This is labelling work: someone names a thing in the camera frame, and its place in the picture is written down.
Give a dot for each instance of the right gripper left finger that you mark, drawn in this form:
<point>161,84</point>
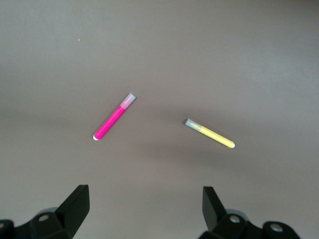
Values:
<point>62,221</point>

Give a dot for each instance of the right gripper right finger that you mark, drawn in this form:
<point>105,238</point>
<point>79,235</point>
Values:
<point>221,224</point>

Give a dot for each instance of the pink highlighter pen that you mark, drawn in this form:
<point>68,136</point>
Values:
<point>111,120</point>

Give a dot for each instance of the yellow highlighter pen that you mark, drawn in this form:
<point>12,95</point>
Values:
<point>216,136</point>

